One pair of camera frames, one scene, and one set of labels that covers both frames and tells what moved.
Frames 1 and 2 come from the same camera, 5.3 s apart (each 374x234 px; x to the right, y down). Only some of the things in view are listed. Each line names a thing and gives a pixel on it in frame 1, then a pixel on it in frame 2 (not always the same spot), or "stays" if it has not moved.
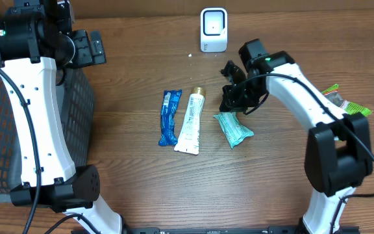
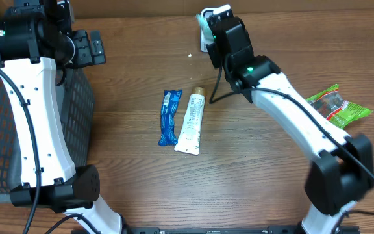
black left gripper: (88, 57) stays
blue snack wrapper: (170, 102) stays
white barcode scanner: (213, 30) stays
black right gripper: (232, 103) to (246, 31)
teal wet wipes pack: (234, 132) to (206, 33)
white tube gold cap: (188, 142) stays
